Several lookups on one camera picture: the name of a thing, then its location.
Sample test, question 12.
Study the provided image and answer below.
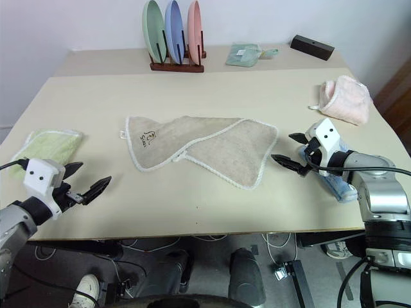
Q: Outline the dark rounded tall shape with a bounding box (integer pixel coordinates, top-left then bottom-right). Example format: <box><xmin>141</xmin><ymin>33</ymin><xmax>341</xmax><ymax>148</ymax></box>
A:
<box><xmin>229</xmin><ymin>248</ymin><xmax>267</xmax><ymax>306</ymax></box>

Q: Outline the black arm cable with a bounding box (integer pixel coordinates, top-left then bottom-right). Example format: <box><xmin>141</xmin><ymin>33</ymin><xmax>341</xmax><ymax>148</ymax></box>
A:
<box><xmin>0</xmin><ymin>158</ymin><xmax>28</xmax><ymax>171</ymax></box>
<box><xmin>306</xmin><ymin>149</ymin><xmax>411</xmax><ymax>176</ymax></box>

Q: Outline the beige towel with white trim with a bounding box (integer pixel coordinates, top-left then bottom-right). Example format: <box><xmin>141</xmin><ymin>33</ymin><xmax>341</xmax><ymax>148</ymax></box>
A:
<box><xmin>118</xmin><ymin>115</ymin><xmax>279</xmax><ymax>191</ymax></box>

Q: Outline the dark wooden plate rack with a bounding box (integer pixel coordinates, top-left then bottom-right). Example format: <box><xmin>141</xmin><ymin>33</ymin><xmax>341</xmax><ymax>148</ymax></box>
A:
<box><xmin>149</xmin><ymin>30</ymin><xmax>207</xmax><ymax>73</ymax></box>

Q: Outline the folded pink towel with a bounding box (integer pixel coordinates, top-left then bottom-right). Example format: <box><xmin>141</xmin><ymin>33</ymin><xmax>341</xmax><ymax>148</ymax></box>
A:
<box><xmin>308</xmin><ymin>74</ymin><xmax>372</xmax><ymax>126</ymax></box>

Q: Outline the dark grey trouser leg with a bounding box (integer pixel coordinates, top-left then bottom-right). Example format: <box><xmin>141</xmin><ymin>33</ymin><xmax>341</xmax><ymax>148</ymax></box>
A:
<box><xmin>141</xmin><ymin>250</ymin><xmax>195</xmax><ymax>298</ymax></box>

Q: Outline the black table frame bar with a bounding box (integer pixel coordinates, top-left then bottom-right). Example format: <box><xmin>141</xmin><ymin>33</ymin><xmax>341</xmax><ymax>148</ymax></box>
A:
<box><xmin>26</xmin><ymin>239</ymin><xmax>123</xmax><ymax>258</ymax></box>
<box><xmin>296</xmin><ymin>230</ymin><xmax>367</xmax><ymax>248</ymax></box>

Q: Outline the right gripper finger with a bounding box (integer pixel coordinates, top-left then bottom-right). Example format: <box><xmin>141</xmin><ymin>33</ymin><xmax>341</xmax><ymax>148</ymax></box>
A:
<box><xmin>288</xmin><ymin>132</ymin><xmax>311</xmax><ymax>145</ymax></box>
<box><xmin>271</xmin><ymin>154</ymin><xmax>306</xmax><ymax>176</ymax></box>

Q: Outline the black robot torso cable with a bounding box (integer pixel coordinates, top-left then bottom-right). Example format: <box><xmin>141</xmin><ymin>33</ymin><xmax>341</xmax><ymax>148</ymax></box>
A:
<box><xmin>337</xmin><ymin>256</ymin><xmax>371</xmax><ymax>304</ymax></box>

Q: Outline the white floor cable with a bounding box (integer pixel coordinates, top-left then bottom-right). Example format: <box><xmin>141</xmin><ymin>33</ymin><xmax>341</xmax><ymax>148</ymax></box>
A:
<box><xmin>261</xmin><ymin>232</ymin><xmax>299</xmax><ymax>268</ymax></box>

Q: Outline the blue plate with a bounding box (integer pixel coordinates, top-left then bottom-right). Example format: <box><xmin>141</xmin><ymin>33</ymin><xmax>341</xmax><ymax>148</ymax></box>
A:
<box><xmin>164</xmin><ymin>0</ymin><xmax>186</xmax><ymax>64</ymax></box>

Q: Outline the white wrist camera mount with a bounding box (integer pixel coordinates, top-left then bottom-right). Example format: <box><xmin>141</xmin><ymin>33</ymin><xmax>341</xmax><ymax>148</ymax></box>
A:
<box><xmin>22</xmin><ymin>158</ymin><xmax>67</xmax><ymax>221</ymax></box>
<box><xmin>304</xmin><ymin>117</ymin><xmax>347</xmax><ymax>178</ymax></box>

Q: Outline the folded teal cloth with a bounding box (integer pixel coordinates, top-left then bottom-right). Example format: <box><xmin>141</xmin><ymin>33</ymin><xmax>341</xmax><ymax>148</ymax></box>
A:
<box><xmin>225</xmin><ymin>42</ymin><xmax>279</xmax><ymax>67</ymax></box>

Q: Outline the dark brown rectangular block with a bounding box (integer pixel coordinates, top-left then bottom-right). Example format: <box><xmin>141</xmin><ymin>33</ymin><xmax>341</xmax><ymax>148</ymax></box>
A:
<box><xmin>290</xmin><ymin>34</ymin><xmax>336</xmax><ymax>62</ymax></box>

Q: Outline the folded light green towel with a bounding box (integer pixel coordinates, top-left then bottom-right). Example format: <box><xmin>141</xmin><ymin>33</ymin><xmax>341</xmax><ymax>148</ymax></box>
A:
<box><xmin>9</xmin><ymin>129</ymin><xmax>85</xmax><ymax>179</ymax></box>

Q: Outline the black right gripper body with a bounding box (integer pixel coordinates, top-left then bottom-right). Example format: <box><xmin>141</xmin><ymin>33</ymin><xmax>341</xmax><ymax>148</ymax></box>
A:
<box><xmin>302</xmin><ymin>137</ymin><xmax>325</xmax><ymax>171</ymax></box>

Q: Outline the grey white sneaker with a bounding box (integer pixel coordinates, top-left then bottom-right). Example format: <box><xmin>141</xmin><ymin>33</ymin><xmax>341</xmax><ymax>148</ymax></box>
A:
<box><xmin>325</xmin><ymin>240</ymin><xmax>354</xmax><ymax>259</ymax></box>

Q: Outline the pink plate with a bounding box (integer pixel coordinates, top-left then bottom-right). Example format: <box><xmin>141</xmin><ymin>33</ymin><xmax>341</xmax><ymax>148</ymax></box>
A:
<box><xmin>187</xmin><ymin>0</ymin><xmax>204</xmax><ymax>62</ymax></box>

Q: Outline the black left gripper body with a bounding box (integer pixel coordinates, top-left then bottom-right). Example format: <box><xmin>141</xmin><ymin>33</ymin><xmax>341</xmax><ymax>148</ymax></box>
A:
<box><xmin>52</xmin><ymin>182</ymin><xmax>85</xmax><ymax>214</ymax></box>

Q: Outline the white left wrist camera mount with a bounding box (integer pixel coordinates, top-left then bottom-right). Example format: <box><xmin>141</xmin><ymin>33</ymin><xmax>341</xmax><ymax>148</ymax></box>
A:
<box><xmin>22</xmin><ymin>158</ymin><xmax>67</xmax><ymax>221</ymax></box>

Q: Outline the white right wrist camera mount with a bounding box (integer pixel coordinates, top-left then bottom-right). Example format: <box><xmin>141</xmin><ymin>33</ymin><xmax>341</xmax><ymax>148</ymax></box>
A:
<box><xmin>304</xmin><ymin>117</ymin><xmax>347</xmax><ymax>178</ymax></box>

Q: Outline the folded light blue towel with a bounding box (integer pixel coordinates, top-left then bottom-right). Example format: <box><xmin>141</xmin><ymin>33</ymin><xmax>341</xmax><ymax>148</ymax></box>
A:
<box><xmin>298</xmin><ymin>142</ymin><xmax>359</xmax><ymax>203</ymax></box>

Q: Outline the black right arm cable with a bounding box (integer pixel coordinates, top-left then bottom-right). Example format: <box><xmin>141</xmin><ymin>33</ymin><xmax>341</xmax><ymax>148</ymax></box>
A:
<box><xmin>306</xmin><ymin>149</ymin><xmax>411</xmax><ymax>176</ymax></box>

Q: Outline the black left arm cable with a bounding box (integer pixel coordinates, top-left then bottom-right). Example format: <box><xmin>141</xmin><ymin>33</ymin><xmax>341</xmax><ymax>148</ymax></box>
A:
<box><xmin>0</xmin><ymin>158</ymin><xmax>28</xmax><ymax>171</ymax></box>

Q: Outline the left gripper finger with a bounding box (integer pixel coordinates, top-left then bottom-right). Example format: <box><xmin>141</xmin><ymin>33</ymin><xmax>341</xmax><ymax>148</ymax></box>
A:
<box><xmin>80</xmin><ymin>175</ymin><xmax>113</xmax><ymax>205</ymax></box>
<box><xmin>62</xmin><ymin>162</ymin><xmax>84</xmax><ymax>182</ymax></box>

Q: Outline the black table leg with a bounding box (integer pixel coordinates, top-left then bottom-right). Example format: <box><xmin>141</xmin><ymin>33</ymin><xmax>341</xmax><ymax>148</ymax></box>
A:
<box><xmin>282</xmin><ymin>260</ymin><xmax>316</xmax><ymax>308</ymax></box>

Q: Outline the green plate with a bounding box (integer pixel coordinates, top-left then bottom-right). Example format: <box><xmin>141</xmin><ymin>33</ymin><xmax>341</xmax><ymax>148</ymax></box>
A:
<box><xmin>142</xmin><ymin>0</ymin><xmax>168</xmax><ymax>64</ymax></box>

